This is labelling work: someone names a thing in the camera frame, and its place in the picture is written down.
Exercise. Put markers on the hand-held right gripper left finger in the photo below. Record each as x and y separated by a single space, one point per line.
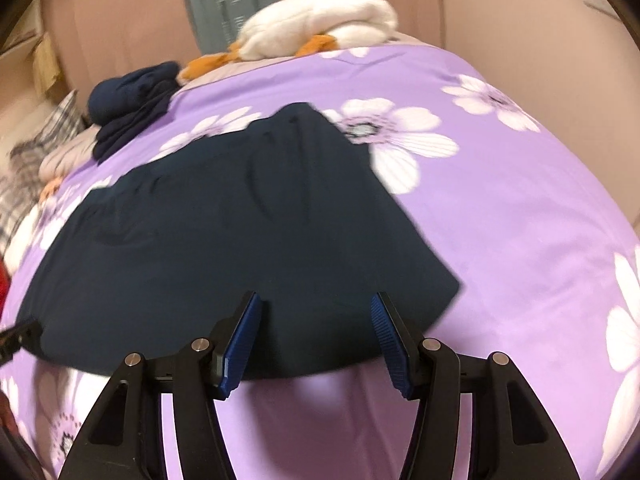
239 350

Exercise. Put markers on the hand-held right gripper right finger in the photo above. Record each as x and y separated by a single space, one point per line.
395 350

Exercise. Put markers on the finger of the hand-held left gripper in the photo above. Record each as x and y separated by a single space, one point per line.
20 340

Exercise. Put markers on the navy zip jacket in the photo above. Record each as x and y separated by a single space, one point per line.
225 240

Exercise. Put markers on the stack of folded navy clothes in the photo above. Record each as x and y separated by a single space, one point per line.
125 100

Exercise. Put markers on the red puffer jacket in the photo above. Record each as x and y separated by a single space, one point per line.
3 285

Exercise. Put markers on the plaid pillow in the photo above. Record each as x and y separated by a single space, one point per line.
55 130
15 210

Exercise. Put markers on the peach cloth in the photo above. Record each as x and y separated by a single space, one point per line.
51 189

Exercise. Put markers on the purple floral blanket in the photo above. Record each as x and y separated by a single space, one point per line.
500 210

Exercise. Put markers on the pink quilt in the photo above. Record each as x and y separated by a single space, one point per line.
70 155

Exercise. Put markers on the beige tassel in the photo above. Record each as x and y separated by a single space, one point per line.
50 65

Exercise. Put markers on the pink curtain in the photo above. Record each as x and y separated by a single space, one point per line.
125 20

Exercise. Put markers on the white goose plush toy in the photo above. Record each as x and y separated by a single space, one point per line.
325 20

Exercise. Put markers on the grey hanging curtain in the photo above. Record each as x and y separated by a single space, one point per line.
210 5

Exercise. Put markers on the white wall shelf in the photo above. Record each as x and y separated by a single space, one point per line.
20 40

